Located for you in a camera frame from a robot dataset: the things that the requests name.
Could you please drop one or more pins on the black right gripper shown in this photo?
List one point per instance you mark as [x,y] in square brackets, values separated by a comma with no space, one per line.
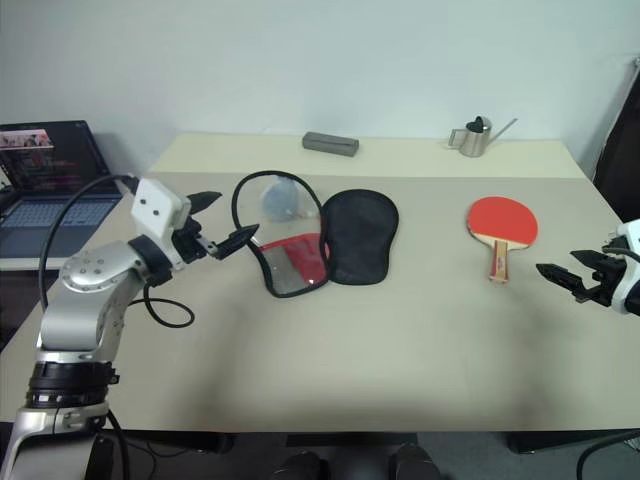
[607,285]

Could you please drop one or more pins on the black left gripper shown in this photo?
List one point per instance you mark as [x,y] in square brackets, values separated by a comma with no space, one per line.
[190,245]

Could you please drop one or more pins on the red table tennis paddle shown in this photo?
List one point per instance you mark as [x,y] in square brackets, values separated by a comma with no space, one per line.
[502,220]

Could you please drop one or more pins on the red and black sandal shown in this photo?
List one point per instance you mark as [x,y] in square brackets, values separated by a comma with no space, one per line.
[360,235]

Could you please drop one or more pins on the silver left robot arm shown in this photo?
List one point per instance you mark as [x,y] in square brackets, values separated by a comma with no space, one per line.
[75,305]

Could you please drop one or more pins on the blue-grey plastic bag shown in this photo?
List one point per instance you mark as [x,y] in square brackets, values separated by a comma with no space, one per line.
[281,202]

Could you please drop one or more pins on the black chair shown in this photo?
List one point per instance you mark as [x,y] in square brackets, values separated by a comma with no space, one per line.
[620,165]

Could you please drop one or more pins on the grey rectangular block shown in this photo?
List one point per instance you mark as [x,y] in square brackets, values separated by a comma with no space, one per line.
[330,144]

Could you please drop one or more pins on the steel watering can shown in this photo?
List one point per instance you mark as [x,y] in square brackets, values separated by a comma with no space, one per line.
[472,142]

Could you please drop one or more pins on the open dark laptop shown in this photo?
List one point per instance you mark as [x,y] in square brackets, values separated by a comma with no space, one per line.
[50,170]

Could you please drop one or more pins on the dark rounded shape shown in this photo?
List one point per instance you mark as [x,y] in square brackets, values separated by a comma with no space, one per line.
[415,465]

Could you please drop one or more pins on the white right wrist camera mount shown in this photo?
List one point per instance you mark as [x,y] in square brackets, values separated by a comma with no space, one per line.
[629,295]

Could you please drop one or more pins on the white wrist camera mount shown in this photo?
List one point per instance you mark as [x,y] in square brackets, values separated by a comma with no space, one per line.
[155,210]
[629,295]

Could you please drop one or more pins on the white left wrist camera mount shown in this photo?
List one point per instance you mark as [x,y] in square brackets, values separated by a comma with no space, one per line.
[155,210]

